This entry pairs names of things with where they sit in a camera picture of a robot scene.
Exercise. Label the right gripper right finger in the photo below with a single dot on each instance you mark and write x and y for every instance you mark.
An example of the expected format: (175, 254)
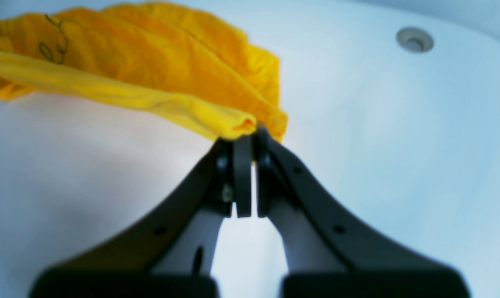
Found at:
(330, 252)

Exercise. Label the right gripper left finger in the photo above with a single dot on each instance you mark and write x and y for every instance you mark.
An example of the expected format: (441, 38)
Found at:
(169, 252)

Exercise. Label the orange t-shirt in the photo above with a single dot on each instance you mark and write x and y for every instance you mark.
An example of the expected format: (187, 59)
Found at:
(186, 65)

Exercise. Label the right table grommet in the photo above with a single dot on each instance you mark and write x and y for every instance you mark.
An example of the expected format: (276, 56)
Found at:
(415, 40)

